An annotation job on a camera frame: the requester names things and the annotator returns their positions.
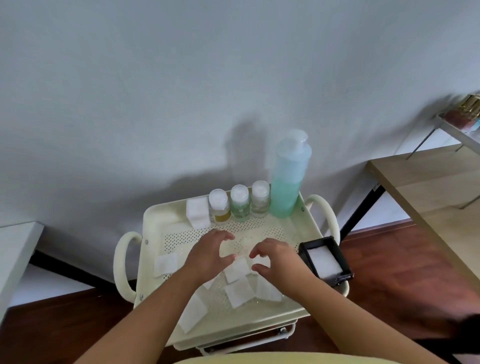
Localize person's left forearm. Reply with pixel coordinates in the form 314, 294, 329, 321
73, 268, 226, 364

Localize stack of white cotton pads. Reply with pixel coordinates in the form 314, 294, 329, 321
186, 197, 212, 229

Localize person's right hand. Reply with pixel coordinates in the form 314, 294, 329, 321
249, 238, 307, 297

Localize white furniture panel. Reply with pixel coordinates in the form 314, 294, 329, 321
0, 221, 45, 316

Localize gold container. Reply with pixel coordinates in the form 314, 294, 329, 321
459, 93, 480, 121

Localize light wooden table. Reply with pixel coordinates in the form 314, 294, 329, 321
365, 144, 480, 294

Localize person's right forearm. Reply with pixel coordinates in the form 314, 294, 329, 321
288, 273, 448, 364

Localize person's left hand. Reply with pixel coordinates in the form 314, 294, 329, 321
186, 229, 238, 282

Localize black table leg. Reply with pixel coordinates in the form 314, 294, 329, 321
339, 184, 387, 241

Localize small bottle yellow liquid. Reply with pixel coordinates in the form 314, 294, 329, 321
208, 188, 231, 225

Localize tall blue-green liquid bottle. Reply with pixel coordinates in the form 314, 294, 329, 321
269, 129, 313, 219

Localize small bottle green liquid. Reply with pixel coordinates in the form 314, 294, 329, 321
229, 184, 251, 223

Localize small bottle clear liquid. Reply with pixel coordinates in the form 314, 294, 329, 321
250, 180, 271, 218

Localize white pads in black box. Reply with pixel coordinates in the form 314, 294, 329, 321
307, 247, 341, 279

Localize black pad holder box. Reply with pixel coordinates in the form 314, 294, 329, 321
298, 236, 354, 288

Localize cream metal utility cart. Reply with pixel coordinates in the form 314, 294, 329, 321
114, 187, 350, 357

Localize white wire shelf rack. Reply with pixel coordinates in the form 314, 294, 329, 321
406, 112, 480, 159

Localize white cotton pad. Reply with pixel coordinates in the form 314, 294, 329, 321
154, 253, 179, 278
223, 279, 257, 309
255, 275, 284, 303
176, 293, 209, 334
223, 258, 251, 284

